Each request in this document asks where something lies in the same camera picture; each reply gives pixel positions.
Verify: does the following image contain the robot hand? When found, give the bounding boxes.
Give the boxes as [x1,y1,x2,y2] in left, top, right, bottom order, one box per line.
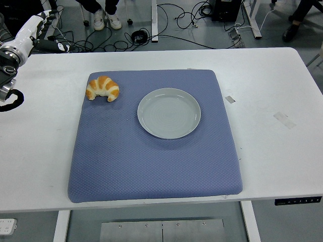
[14,9,74,54]

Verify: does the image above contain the golden croissant bread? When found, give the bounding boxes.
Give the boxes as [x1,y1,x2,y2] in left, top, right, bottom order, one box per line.
[85,75,120,102]

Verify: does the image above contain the grey round plate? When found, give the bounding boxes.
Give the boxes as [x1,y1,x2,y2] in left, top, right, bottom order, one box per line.
[137,87,202,140]

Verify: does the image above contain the grey metal plate with screws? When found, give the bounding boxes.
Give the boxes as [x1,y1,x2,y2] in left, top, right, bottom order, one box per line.
[99,219,225,242]

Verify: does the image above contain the large black cabinet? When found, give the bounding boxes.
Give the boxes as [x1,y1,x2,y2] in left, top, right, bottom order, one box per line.
[0,0,51,38]

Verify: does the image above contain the person's legs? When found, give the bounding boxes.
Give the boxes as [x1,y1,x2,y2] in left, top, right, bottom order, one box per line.
[75,0,119,15]

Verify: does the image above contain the person's white shoe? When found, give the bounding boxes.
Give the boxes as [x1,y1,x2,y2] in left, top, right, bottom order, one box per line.
[108,12,123,30]
[93,9,105,31]

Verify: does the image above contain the white desk leg with foot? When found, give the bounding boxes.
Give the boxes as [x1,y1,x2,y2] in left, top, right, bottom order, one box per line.
[151,0,159,43]

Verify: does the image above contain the blue quilted mat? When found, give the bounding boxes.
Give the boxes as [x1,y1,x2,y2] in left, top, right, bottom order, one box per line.
[67,69,244,204]

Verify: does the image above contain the white power strip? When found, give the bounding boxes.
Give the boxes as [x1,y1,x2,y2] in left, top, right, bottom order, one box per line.
[0,218,18,235]

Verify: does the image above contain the white table leg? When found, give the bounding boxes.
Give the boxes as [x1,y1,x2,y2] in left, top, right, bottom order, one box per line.
[239,201,262,242]
[52,210,71,242]

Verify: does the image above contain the black computer box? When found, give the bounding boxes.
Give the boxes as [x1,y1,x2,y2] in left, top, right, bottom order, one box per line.
[211,0,243,22]

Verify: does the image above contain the grey foot pedal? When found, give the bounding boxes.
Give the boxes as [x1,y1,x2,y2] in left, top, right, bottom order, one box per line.
[228,29,245,48]

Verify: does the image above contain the person's black shoe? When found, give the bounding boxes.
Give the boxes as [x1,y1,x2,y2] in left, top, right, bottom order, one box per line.
[282,23,301,43]

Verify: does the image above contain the large clear tape strip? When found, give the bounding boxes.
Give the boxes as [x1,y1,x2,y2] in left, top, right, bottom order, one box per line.
[273,111,297,130]

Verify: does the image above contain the person's leg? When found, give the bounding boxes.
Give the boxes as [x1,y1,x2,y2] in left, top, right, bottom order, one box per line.
[289,0,323,25]

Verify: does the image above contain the black table control panel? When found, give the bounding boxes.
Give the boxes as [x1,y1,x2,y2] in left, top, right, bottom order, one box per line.
[274,197,322,206]

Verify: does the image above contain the tangled black cables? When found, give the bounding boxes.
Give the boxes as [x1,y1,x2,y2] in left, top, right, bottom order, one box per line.
[47,26,133,53]

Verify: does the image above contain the coiled black cable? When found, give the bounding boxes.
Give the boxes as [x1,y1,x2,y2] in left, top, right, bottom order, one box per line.
[131,30,150,46]

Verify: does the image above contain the long black floor cable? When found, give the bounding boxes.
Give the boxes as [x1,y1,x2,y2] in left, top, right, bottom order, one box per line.
[148,34,217,50]

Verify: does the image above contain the looped black cable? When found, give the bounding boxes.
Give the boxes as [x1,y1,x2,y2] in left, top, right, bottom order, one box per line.
[175,0,215,30]

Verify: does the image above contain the white desk frame leg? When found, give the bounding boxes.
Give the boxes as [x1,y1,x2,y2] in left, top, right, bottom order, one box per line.
[243,0,262,39]

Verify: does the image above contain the white cable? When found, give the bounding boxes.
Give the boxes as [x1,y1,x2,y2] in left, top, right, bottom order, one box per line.
[234,9,276,31]

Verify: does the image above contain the grey metal frame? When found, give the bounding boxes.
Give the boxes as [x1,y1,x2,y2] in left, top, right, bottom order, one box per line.
[306,40,323,68]

